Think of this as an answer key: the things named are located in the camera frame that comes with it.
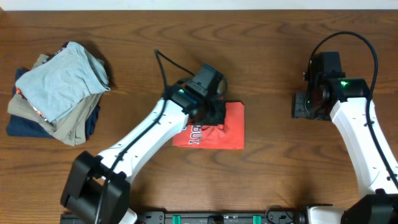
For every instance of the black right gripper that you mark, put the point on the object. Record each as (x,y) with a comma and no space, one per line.
(298,108)

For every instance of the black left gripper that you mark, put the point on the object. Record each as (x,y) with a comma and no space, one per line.
(220,118)

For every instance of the red orange t-shirt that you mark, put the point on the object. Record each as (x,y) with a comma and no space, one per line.
(229,136)

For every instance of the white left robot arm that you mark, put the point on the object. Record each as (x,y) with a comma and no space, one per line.
(97,189)

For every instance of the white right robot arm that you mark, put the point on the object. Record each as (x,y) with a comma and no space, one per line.
(344,102)

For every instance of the beige folded garment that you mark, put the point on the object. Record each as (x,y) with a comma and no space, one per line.
(58,98)

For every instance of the light blue folded garment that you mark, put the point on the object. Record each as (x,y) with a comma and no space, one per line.
(57,86)

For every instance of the navy blue folded garment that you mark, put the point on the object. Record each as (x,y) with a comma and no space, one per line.
(73,129)

